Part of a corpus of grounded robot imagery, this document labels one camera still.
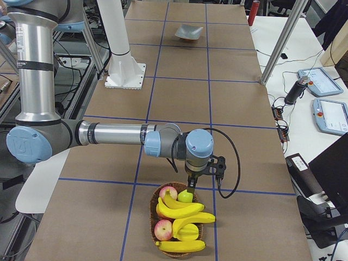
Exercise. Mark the teach pendant far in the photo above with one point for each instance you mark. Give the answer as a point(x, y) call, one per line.
point(323, 84)

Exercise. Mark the black box with label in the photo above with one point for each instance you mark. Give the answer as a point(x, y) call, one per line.
point(302, 176)

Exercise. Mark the green pear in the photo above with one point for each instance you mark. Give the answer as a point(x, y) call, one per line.
point(185, 197)

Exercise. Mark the red apple lower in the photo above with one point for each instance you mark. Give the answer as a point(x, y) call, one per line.
point(163, 230)

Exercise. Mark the black water bottle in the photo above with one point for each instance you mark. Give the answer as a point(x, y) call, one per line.
point(296, 90)

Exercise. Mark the grey square plate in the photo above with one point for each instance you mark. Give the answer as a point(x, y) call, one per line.
point(188, 32)

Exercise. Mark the white chair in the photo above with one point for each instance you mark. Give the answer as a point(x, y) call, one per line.
point(37, 190)

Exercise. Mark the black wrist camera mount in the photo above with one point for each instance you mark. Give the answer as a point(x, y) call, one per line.
point(216, 166)

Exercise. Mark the aluminium frame post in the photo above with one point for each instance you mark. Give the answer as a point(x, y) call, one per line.
point(288, 28)

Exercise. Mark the woven wicker fruit basket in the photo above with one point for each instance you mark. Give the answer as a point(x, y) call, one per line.
point(154, 217)

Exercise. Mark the red cylinder bottle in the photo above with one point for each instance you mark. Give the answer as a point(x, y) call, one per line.
point(253, 12)

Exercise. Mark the orange red mango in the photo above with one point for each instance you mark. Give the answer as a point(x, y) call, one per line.
point(161, 215)

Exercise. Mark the teach pendant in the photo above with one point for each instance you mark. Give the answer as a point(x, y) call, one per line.
point(330, 116)
point(323, 84)

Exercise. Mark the teach pendant near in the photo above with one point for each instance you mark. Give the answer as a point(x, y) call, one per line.
point(330, 116)

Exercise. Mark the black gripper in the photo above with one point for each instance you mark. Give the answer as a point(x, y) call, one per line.
point(193, 174)

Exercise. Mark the red apple upper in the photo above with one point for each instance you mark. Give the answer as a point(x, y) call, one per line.
point(172, 192)

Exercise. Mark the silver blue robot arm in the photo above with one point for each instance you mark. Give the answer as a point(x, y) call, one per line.
point(8, 30)
point(41, 133)

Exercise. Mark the black computer monitor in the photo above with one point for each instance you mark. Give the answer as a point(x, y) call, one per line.
point(330, 170)

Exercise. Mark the red apple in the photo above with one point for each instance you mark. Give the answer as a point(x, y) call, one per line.
point(172, 192)
point(163, 230)

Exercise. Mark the yellow banana front bottom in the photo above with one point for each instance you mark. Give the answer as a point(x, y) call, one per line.
point(181, 246)

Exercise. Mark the white pedestal column base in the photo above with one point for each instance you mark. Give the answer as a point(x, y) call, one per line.
point(123, 71)

